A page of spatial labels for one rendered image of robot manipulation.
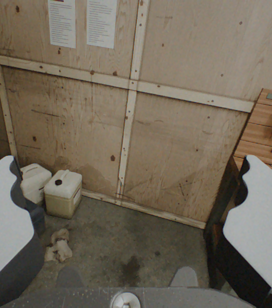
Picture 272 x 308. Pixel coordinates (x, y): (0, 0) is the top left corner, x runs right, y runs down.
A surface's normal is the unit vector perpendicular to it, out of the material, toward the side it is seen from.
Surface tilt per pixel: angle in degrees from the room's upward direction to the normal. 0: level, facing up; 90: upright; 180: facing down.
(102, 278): 0
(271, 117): 90
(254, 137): 90
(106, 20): 90
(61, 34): 90
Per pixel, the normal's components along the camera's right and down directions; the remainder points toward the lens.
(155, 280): 0.14, -0.87
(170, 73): -0.23, 0.44
